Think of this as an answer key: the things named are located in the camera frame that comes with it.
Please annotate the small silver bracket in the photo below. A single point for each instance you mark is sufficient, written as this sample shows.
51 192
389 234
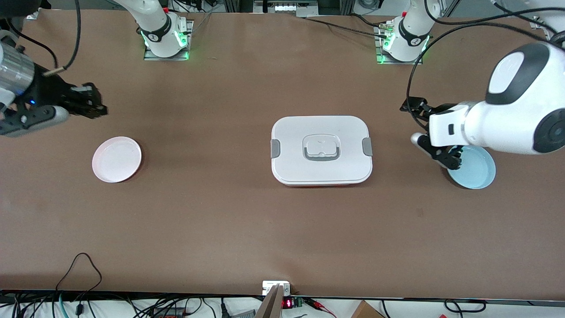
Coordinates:
32 17

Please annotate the white metal mount block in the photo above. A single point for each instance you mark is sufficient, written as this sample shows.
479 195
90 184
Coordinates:
270 286

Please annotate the red digit display module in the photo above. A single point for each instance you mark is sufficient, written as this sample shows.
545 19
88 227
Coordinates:
288 303

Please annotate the light blue round plate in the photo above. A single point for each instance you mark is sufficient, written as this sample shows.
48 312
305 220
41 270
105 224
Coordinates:
476 170

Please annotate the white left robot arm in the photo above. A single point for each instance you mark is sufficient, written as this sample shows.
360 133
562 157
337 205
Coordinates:
507 119

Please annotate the brown cardboard box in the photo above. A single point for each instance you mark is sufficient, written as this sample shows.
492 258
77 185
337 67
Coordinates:
366 311

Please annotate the red clip test leads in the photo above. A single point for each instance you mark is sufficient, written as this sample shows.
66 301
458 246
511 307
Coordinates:
320 305

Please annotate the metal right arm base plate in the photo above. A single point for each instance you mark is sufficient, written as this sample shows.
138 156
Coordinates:
148 56

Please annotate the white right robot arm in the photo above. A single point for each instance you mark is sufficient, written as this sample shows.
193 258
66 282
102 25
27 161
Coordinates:
156 26

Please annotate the pink round plate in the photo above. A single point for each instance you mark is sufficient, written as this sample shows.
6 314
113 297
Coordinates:
117 160

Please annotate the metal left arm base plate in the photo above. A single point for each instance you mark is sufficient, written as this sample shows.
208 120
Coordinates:
380 61

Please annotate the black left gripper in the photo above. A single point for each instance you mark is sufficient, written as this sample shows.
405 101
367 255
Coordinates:
424 108

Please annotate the grey power adapter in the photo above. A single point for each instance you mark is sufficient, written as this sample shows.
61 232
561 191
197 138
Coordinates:
242 314

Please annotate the silver metal device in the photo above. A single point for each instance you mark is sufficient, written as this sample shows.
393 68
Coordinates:
286 6

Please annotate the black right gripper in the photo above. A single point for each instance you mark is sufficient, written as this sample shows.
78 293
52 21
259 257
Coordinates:
49 94

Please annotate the silver corner bracket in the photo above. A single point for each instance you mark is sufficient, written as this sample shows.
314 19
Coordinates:
537 21

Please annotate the grey metal bar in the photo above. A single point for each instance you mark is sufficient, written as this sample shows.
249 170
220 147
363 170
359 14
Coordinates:
270 307

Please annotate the white lidded lunch box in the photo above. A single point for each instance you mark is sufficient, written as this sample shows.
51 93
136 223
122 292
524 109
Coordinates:
321 132

